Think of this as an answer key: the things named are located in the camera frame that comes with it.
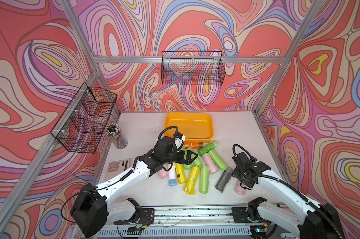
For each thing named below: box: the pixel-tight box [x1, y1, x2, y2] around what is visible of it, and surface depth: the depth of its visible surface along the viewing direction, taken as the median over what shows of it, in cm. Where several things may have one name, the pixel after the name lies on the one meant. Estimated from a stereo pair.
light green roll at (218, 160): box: [208, 149, 229, 172], surface depth 93 cm
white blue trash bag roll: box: [168, 162, 177, 187], surface depth 85 cm
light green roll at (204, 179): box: [198, 164, 210, 195], surface depth 85 cm
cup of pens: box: [105, 122, 129, 150], surface depth 90 cm
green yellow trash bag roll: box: [174, 162, 187, 185], surface depth 86 cm
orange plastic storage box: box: [164, 112, 214, 143], surface depth 113 cm
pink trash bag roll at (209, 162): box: [202, 152, 219, 175], surface depth 91 cm
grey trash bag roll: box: [214, 167, 234, 193], surface depth 85 cm
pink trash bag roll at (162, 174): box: [157, 169, 169, 179], surface depth 86 cm
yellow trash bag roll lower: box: [182, 165, 200, 196], surface depth 84 cm
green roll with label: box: [197, 140, 219, 158], surface depth 97 cm
